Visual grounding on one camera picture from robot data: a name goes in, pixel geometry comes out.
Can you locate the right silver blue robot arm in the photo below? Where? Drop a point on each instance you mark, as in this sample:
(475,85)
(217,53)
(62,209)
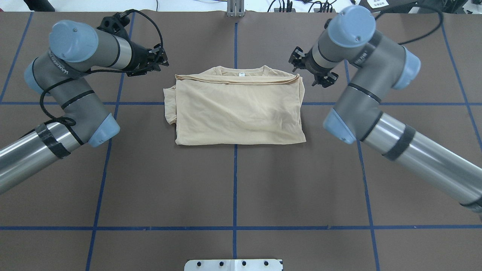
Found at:
(382,65)

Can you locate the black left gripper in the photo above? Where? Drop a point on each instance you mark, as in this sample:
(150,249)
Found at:
(139,56)

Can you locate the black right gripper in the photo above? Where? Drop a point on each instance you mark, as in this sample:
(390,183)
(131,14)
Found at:
(311,67)

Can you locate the cream long-sleeve graphic shirt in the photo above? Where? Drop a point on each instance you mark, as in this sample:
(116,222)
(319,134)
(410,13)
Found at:
(236,106)

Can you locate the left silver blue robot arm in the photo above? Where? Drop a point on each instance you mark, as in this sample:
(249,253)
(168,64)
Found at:
(76,115)

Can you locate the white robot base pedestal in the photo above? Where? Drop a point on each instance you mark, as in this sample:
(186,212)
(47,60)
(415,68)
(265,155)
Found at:
(234,265)

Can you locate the aluminium frame post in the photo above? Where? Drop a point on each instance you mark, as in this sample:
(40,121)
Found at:
(235,8)

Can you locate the black brown box device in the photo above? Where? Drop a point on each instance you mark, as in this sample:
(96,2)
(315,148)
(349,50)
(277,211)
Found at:
(393,6)

